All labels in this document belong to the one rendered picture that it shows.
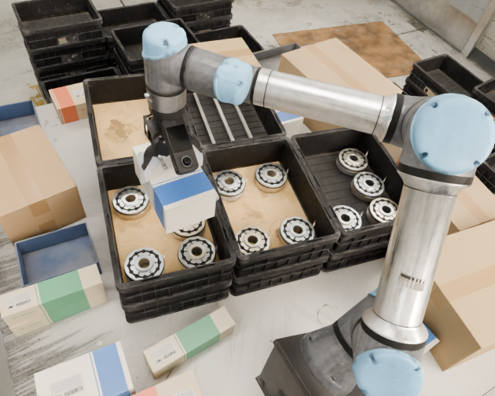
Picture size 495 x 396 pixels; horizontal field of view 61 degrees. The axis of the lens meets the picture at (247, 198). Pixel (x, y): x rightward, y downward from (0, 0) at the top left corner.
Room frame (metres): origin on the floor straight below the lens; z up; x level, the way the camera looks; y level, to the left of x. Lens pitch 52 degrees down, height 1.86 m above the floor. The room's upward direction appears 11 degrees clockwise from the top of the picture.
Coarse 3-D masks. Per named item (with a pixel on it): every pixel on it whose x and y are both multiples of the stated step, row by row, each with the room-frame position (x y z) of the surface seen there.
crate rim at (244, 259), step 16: (240, 144) 0.95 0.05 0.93; (256, 144) 0.96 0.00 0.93; (288, 144) 0.99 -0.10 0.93; (208, 176) 0.79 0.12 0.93; (224, 208) 0.69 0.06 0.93; (320, 240) 0.64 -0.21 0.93; (336, 240) 0.66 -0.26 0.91; (240, 256) 0.55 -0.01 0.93; (256, 256) 0.56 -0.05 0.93; (272, 256) 0.58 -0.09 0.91
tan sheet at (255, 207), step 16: (256, 192) 0.85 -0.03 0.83; (288, 192) 0.87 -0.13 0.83; (240, 208) 0.77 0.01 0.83; (256, 208) 0.79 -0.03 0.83; (272, 208) 0.80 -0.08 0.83; (288, 208) 0.81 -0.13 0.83; (240, 224) 0.72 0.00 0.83; (256, 224) 0.73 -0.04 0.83; (272, 224) 0.74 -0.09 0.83; (272, 240) 0.68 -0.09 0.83
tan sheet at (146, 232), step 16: (112, 192) 0.74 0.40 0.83; (112, 208) 0.69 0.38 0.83; (128, 224) 0.64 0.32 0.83; (144, 224) 0.65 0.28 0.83; (160, 224) 0.66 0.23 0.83; (128, 240) 0.59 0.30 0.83; (144, 240) 0.60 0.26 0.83; (160, 240) 0.61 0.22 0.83; (176, 240) 0.62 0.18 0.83; (176, 256) 0.57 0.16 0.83
